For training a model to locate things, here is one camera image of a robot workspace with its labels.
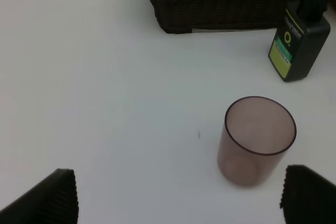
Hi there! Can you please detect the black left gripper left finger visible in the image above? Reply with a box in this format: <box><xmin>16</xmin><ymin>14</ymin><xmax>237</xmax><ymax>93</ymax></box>
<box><xmin>1</xmin><ymin>168</ymin><xmax>79</xmax><ymax>224</ymax></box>

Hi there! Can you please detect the translucent brown plastic cup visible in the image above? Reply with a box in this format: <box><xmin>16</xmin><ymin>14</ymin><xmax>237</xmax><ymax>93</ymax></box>
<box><xmin>217</xmin><ymin>96</ymin><xmax>297</xmax><ymax>187</ymax></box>

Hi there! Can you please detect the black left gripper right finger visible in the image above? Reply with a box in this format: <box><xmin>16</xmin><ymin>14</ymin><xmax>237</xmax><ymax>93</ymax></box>
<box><xmin>280</xmin><ymin>165</ymin><xmax>335</xmax><ymax>223</ymax></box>

